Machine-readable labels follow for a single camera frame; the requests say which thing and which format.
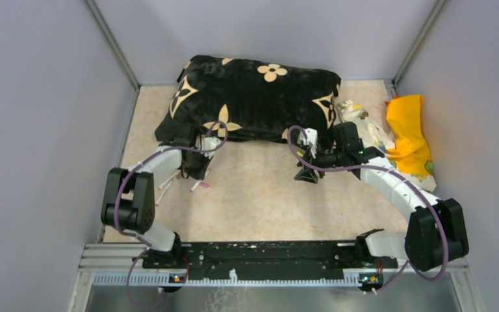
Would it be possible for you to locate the white pen red band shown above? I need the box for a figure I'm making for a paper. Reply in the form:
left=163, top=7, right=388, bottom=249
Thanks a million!
left=158, top=171, right=180, bottom=190

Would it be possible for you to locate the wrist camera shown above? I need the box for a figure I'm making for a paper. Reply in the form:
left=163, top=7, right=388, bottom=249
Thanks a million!
left=298, top=128, right=318, bottom=159
left=201, top=136, right=222, bottom=159

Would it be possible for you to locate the aluminium frame rail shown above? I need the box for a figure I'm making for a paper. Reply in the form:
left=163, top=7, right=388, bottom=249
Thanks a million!
left=66, top=240, right=470, bottom=312

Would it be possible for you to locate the white pen brown cap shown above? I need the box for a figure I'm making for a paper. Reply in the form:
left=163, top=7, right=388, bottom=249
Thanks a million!
left=155, top=181, right=172, bottom=206

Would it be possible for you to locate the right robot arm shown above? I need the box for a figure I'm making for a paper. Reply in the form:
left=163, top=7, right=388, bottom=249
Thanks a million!
left=286, top=122, right=469, bottom=272

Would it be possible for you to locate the yellow cloth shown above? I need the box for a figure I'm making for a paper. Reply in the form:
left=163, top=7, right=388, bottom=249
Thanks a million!
left=386, top=94, right=434, bottom=179

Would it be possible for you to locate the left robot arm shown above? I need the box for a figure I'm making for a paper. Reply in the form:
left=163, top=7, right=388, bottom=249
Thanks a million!
left=100, top=126, right=225, bottom=269

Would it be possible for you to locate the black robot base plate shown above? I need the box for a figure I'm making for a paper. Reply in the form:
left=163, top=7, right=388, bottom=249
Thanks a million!
left=142, top=240, right=398, bottom=281

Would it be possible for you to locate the white patterned cloth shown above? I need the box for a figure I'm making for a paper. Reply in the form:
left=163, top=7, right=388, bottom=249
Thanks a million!
left=337, top=100, right=395, bottom=152

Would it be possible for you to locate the purple cable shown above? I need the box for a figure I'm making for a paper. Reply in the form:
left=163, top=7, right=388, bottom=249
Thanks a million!
left=114, top=121, right=229, bottom=309
left=287, top=125, right=450, bottom=296

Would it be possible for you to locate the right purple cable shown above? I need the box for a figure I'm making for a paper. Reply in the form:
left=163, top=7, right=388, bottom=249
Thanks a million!
left=287, top=125, right=450, bottom=296

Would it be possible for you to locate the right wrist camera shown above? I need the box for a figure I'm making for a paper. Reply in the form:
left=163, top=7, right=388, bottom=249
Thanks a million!
left=298, top=128, right=318, bottom=159

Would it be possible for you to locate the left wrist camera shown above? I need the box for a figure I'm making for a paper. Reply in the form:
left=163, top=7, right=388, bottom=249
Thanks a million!
left=201, top=136, right=222, bottom=159

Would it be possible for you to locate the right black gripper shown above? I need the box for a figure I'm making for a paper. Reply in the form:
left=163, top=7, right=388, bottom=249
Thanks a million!
left=294, top=142, right=346, bottom=184

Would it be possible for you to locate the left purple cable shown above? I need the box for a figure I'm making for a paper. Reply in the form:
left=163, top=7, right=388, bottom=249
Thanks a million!
left=114, top=121, right=229, bottom=309

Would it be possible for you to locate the black floral pillow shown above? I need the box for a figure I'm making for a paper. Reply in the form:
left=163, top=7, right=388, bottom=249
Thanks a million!
left=154, top=55, right=342, bottom=142

